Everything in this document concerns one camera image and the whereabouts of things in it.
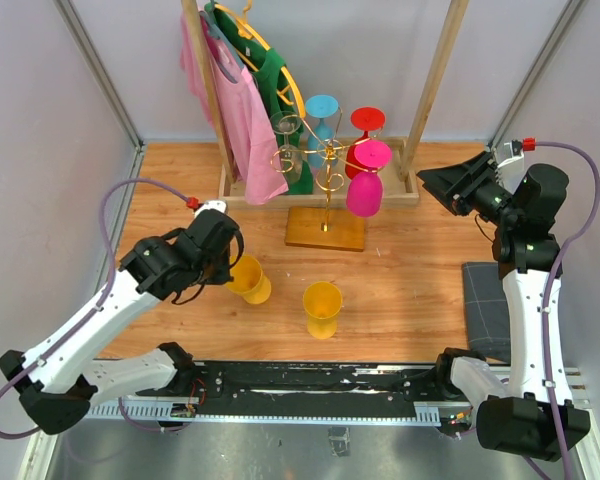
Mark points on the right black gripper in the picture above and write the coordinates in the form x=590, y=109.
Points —
x=455, y=185

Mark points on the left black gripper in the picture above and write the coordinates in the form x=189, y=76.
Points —
x=224, y=274

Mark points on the yellow plastic cup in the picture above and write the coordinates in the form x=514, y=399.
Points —
x=322, y=302
x=249, y=281

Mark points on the magenta plastic goblet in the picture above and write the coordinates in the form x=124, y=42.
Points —
x=365, y=190

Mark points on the red plastic cup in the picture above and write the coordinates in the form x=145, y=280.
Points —
x=366, y=119

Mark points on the clear wine glass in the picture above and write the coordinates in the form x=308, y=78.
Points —
x=285, y=125

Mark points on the blue plastic goblet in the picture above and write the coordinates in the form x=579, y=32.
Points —
x=320, y=107

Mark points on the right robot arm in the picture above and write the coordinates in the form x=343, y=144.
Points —
x=532, y=415

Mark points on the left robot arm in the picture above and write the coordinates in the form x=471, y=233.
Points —
x=60, y=379

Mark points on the wooden rack base board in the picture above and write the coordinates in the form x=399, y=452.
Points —
x=333, y=229

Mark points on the pink shirt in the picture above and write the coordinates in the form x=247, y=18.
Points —
x=250, y=135

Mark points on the dark grey folded cloth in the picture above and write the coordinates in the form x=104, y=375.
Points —
x=486, y=311

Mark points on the green shirt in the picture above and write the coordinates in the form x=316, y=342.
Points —
x=264, y=64

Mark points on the yellow clothes hanger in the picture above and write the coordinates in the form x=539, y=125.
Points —
x=248, y=31

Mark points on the grey clothes hanger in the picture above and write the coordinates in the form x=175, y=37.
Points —
x=223, y=52

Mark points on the wooden clothes rack frame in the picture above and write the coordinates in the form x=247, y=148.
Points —
x=401, y=188

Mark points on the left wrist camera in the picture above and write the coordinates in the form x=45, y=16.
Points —
x=216, y=205

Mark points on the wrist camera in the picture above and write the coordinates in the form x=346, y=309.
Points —
x=510, y=160
x=216, y=205

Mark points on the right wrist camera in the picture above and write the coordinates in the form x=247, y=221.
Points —
x=510, y=160

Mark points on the gold wire glass rack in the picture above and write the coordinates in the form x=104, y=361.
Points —
x=334, y=152

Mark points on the black mounting rail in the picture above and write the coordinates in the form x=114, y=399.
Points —
x=308, y=389

